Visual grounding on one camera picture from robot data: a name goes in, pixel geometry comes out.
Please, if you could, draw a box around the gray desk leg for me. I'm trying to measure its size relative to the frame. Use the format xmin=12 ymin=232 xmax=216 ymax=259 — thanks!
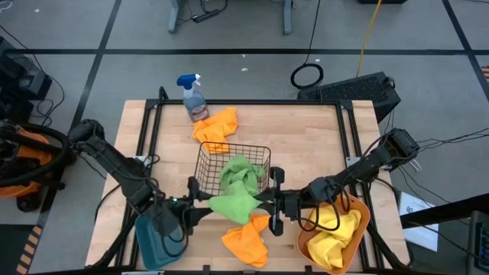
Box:
xmin=167 ymin=0 xmax=185 ymax=34
xmin=281 ymin=0 xmax=295 ymax=36

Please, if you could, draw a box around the white paper sheet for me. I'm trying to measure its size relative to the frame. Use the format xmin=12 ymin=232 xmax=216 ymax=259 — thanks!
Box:
xmin=398 ymin=190 xmax=440 ymax=253

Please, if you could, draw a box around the gray electronic device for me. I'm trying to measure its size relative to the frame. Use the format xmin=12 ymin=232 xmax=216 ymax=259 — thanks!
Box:
xmin=465 ymin=209 xmax=489 ymax=275

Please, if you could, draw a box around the black wire basket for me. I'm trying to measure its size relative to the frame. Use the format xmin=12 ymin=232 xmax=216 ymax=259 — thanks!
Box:
xmin=193 ymin=141 xmax=272 ymax=198

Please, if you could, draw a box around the black power strip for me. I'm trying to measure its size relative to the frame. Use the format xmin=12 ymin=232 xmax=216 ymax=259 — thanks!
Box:
xmin=192 ymin=9 xmax=222 ymax=24

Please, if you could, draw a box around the black metal bar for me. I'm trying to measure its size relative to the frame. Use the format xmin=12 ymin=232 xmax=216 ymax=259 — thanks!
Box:
xmin=399 ymin=192 xmax=489 ymax=230

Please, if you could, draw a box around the green microfiber towel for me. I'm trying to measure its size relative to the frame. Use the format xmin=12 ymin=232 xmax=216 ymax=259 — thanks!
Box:
xmin=219 ymin=154 xmax=267 ymax=196
xmin=208 ymin=180 xmax=264 ymax=225

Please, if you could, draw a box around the black equipment stack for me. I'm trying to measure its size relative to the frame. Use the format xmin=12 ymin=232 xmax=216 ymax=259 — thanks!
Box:
xmin=0 ymin=36 xmax=53 ymax=123

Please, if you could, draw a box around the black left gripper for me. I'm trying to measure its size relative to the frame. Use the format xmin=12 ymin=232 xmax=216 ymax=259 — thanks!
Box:
xmin=171 ymin=176 xmax=215 ymax=232

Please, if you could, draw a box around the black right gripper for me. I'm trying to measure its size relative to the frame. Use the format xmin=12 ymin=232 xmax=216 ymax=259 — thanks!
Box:
xmin=254 ymin=167 xmax=305 ymax=237

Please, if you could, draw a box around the orange plastic basket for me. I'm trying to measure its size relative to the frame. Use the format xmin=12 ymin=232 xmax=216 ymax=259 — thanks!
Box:
xmin=296 ymin=193 xmax=371 ymax=275

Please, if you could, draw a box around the black mat with orange stripes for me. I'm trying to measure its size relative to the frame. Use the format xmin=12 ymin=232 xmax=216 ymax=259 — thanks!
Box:
xmin=0 ymin=223 xmax=43 ymax=275

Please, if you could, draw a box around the black metal table frame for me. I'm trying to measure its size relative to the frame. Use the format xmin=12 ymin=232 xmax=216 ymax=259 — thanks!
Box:
xmin=86 ymin=86 xmax=413 ymax=275

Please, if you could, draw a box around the teal plastic basket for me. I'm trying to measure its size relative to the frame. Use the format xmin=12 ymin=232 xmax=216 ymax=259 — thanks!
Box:
xmin=134 ymin=213 xmax=188 ymax=271

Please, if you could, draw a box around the orange microfiber towel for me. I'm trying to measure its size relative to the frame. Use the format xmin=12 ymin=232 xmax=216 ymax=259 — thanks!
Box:
xmin=192 ymin=107 xmax=239 ymax=154
xmin=221 ymin=214 xmax=271 ymax=268

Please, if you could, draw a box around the spray bottle with blue trigger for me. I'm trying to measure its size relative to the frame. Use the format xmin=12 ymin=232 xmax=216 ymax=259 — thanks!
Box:
xmin=176 ymin=73 xmax=210 ymax=123

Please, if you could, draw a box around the orange and black shop vacuum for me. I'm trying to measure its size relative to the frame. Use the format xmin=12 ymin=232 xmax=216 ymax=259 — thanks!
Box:
xmin=0 ymin=120 xmax=76 ymax=213

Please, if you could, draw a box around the black cable with coil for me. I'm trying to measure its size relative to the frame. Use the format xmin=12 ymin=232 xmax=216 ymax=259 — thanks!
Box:
xmin=290 ymin=0 xmax=325 ymax=91

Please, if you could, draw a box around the yellow hanging cable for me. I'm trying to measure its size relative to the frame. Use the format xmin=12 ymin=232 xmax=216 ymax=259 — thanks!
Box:
xmin=355 ymin=0 xmax=383 ymax=77

